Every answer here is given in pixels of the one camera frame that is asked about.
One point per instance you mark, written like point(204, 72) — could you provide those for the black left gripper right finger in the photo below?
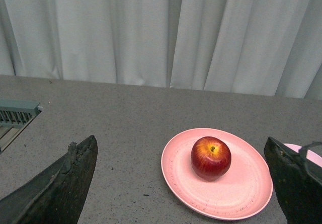
point(296, 180)

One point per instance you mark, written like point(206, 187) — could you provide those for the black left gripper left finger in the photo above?
point(58, 193)

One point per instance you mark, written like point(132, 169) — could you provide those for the red yellow apple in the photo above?
point(210, 158)

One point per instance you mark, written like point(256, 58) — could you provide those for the light pink bowl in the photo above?
point(312, 156)

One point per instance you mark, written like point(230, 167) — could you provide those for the pink round plate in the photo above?
point(240, 193)

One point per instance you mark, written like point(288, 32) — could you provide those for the grey-green slotted rack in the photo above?
point(16, 115)

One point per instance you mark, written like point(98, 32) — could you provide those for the white pleated curtain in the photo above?
point(262, 47)

